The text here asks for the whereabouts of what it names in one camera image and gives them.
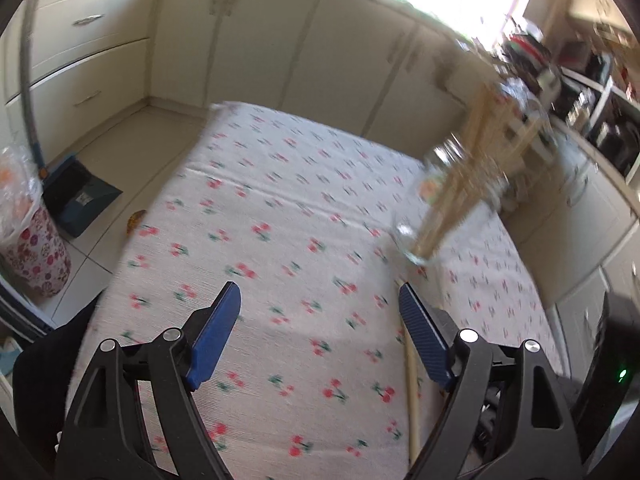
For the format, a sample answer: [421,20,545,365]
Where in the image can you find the floral print bin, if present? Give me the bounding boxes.
[0,204,72,299]

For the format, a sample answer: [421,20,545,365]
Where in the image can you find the long-handled dustpan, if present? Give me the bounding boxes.
[20,0,124,239]

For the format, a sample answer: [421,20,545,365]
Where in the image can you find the clear glass jar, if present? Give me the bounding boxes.
[394,132,512,267]

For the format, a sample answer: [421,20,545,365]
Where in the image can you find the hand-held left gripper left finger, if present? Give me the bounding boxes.
[57,281,242,480]

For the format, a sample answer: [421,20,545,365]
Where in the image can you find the dark cloth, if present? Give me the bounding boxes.
[11,299,103,463]

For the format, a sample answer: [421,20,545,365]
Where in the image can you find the cream cabinet row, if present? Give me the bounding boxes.
[149,0,473,137]

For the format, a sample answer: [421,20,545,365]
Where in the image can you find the bunch of wooden chopsticks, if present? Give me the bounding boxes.
[412,82,547,262]

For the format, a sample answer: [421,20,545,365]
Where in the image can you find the wooden chopstick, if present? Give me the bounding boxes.
[401,327,423,465]

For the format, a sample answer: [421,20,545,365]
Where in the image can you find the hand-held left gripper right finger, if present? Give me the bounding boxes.
[398,282,586,480]

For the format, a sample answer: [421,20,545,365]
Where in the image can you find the cherry print tablecloth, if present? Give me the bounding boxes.
[75,101,571,480]

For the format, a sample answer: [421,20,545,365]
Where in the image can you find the cream drawer unit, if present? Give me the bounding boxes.
[0,0,153,161]

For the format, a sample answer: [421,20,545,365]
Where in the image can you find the dish rack with dishes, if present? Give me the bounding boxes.
[497,17,563,113]

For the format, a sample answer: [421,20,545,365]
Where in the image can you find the clear plastic bag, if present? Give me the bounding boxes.
[0,146,47,241]

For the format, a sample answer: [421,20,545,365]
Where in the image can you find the cream counter cabinets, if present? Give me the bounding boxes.
[507,120,640,391]

